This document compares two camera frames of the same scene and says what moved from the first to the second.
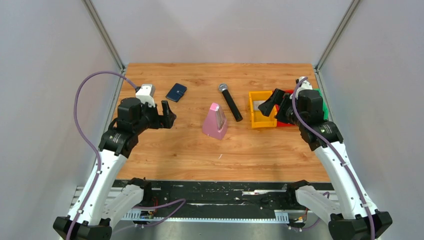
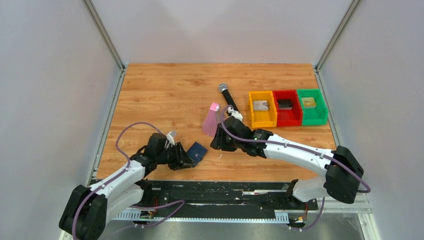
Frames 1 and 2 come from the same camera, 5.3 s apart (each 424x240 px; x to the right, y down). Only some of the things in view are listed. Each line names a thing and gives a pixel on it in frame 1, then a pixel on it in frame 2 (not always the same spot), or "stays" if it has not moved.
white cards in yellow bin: (256, 103) stays
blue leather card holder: (176, 92) to (196, 152)
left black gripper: (166, 121) to (182, 160)
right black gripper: (279, 97) to (218, 142)
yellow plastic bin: (257, 119) stays
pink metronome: (215, 124) stays
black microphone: (223, 87) stays
